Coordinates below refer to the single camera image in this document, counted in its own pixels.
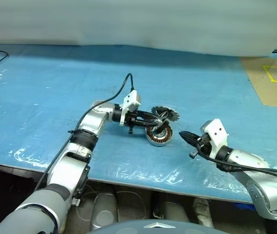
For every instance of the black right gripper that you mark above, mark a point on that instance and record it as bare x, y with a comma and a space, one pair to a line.
202, 143

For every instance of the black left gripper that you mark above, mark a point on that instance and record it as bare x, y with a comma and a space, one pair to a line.
134, 118

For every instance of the motor stator with copper windings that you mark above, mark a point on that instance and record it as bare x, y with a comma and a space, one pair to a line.
160, 140

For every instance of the silver rotor cap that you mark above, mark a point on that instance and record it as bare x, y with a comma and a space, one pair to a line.
173, 114

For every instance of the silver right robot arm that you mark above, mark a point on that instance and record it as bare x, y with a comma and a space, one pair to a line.
267, 190

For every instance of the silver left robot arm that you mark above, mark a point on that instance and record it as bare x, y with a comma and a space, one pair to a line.
94, 119

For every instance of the white crumpled wrap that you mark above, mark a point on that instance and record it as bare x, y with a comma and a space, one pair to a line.
202, 212

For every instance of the grey rounded shell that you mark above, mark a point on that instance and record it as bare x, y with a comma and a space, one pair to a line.
173, 212
104, 212

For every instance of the brown cardboard sheet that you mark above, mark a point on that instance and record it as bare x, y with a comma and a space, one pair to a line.
274, 95

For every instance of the grey robot torso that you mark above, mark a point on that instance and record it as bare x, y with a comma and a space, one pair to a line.
153, 228

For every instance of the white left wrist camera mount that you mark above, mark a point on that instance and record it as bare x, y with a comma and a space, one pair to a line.
131, 100

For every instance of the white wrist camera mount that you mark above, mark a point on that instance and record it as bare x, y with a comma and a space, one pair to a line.
131, 100
217, 131

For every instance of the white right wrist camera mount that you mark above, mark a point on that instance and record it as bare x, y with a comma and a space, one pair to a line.
217, 131

